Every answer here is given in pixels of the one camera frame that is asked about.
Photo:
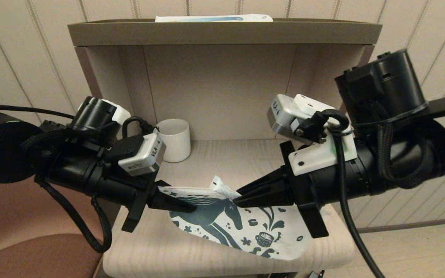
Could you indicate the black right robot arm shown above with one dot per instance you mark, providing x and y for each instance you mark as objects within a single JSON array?
[{"x": 400, "y": 88}]

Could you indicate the pink chair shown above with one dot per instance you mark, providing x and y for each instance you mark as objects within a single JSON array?
[{"x": 21, "y": 247}]

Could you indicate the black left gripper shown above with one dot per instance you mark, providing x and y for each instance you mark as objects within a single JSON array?
[{"x": 106, "y": 181}]

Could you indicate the white horse print pouch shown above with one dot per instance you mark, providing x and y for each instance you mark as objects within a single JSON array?
[{"x": 269, "y": 231}]

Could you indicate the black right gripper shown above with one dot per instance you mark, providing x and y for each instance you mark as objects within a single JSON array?
[{"x": 342, "y": 181}]

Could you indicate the white ribbed ceramic mug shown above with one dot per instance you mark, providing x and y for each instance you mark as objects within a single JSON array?
[{"x": 180, "y": 141}]

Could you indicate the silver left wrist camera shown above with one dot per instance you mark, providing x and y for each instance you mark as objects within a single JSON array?
[{"x": 145, "y": 158}]

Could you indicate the white blue toothbrush box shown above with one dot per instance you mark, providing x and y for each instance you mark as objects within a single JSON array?
[{"x": 214, "y": 18}]

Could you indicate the beige wooden desk shelf unit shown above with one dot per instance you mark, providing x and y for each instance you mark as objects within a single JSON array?
[{"x": 222, "y": 88}]

